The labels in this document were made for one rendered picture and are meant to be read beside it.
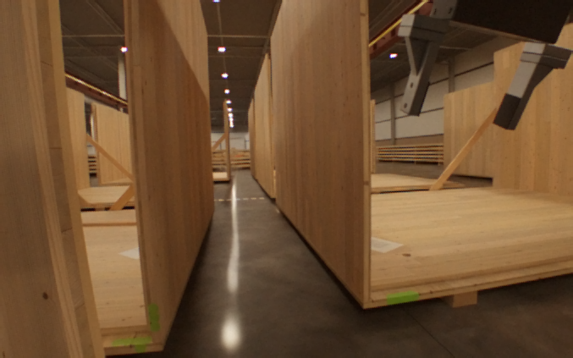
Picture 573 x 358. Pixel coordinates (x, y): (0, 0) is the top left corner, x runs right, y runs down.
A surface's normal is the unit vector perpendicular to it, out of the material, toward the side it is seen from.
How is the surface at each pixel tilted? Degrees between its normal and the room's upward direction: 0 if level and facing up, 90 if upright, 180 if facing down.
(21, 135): 90
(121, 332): 90
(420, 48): 113
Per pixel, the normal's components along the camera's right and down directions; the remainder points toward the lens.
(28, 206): 0.07, 0.08
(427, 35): 0.06, 0.47
